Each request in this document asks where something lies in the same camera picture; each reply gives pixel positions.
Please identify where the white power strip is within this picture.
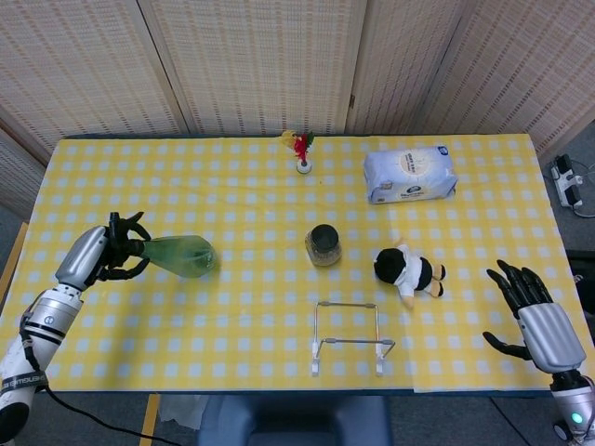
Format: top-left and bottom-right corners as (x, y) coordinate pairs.
(550, 154), (586, 209)

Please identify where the white tissue pack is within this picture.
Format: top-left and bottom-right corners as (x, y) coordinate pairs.
(363, 145), (459, 205)

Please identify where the glass jar with black lid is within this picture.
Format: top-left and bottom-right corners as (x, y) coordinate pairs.
(304, 224), (343, 268)

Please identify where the yellow white checkered tablecloth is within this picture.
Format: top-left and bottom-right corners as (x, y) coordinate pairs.
(0, 134), (582, 395)

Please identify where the black and white plush toy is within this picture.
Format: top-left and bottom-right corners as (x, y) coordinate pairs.
(373, 237), (447, 308)

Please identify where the metal wire tablet stand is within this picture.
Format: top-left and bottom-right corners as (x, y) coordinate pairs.
(311, 300), (397, 377)

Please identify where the black cable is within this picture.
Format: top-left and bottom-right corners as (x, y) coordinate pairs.
(44, 385), (185, 446)

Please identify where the woven folding screen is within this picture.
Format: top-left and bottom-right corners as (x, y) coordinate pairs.
(0, 0), (595, 213)

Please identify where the colourful feather shuttlecock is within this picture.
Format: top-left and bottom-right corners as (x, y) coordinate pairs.
(280, 130), (315, 176)

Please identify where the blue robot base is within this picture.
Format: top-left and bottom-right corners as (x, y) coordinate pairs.
(197, 394), (395, 446)

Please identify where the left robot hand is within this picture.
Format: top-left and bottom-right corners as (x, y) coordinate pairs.
(55, 211), (152, 293)

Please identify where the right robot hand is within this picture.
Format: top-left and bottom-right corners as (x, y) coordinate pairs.
(482, 259), (587, 374)

